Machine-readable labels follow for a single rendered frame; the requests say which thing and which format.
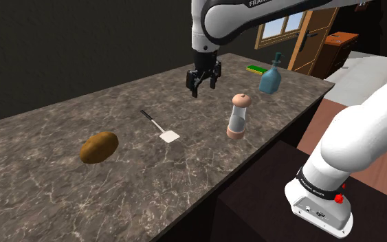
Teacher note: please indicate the pink pepper grinder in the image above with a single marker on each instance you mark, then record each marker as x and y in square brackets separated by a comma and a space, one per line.
[238, 117]

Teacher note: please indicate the dark robot stand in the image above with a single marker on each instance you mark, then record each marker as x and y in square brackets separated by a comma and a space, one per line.
[273, 204]

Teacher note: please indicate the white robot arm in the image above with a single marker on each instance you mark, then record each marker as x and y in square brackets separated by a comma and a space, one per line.
[354, 140]

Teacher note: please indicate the green and yellow sponge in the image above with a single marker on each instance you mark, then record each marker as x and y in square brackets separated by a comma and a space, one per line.
[257, 69]

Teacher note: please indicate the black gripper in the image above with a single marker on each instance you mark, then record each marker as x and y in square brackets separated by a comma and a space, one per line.
[205, 62]

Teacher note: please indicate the blue soap dispenser bottle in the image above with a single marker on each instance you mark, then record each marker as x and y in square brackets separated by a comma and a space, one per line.
[270, 78]

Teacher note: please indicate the orange wooden cabinet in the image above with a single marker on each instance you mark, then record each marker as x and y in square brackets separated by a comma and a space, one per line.
[335, 53]

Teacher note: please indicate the brown potato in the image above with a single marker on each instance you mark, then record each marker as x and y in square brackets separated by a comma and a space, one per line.
[99, 147]

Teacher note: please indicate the wooden framed window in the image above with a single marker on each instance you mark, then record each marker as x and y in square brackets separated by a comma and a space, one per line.
[280, 28]

